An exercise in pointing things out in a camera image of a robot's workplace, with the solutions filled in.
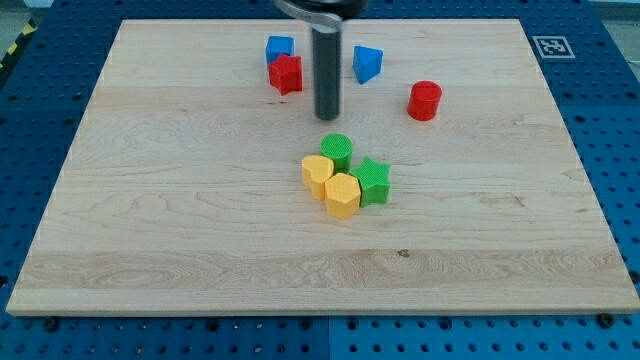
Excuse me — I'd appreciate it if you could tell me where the wooden board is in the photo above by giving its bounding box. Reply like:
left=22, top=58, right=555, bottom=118
left=7, top=19, right=639, bottom=317

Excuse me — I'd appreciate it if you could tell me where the blue triangle block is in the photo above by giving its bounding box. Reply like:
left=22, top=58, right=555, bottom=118
left=352, top=46, right=384, bottom=85

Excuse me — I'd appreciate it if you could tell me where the green star block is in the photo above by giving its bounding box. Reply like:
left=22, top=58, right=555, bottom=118
left=350, top=157, right=391, bottom=207

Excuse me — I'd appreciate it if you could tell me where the red star block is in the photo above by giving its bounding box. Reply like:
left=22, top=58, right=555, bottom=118
left=268, top=54, right=303, bottom=96

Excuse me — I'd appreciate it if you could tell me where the yellow heart block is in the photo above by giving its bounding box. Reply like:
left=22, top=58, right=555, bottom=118
left=301, top=155, right=334, bottom=200

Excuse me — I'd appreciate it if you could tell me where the blue cube block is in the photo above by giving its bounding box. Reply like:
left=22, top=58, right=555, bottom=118
left=265, top=35, right=295, bottom=64

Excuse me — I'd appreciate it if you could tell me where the green cylinder block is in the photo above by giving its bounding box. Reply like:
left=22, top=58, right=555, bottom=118
left=320, top=133, right=353, bottom=173

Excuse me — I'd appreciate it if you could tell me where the dark robot end-effector mount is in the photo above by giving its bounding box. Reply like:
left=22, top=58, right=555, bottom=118
left=286, top=0, right=368, bottom=20

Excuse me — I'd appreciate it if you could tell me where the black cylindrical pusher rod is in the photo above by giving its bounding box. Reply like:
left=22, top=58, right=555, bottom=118
left=311, top=26, right=341, bottom=121

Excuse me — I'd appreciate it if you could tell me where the grey cable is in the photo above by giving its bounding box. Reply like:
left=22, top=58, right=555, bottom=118
left=273, top=0, right=344, bottom=35

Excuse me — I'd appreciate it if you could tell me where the white fiducial marker tag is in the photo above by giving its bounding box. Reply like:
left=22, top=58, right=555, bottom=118
left=532, top=35, right=575, bottom=59

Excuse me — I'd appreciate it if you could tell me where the red cylinder block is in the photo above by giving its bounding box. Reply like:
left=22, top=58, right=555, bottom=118
left=407, top=80, right=443, bottom=121

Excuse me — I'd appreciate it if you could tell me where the yellow hexagon block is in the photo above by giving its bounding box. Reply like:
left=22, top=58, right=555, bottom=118
left=325, top=173, right=361, bottom=219

